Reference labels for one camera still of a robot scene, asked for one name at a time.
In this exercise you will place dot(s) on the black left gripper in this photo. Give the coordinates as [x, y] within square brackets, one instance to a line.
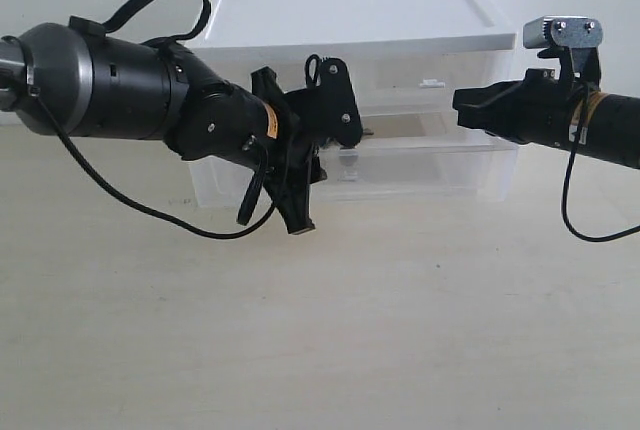
[286, 147]

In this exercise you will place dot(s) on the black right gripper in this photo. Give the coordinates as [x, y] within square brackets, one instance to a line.
[536, 109]

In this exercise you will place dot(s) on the clear plastic container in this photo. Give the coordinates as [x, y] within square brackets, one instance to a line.
[417, 154]

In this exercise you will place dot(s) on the key bunch with blue tag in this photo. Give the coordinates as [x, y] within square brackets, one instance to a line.
[333, 143]

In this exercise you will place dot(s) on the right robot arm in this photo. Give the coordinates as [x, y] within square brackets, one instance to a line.
[607, 128]

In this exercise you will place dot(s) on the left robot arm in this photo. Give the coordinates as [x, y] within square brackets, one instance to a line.
[63, 82]

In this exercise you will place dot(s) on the white plastic drawer cabinet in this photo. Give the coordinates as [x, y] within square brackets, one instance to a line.
[245, 35]

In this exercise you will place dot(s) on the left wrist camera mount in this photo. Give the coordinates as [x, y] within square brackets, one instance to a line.
[331, 111]

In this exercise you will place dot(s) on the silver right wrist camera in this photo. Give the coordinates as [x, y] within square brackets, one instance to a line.
[576, 32]

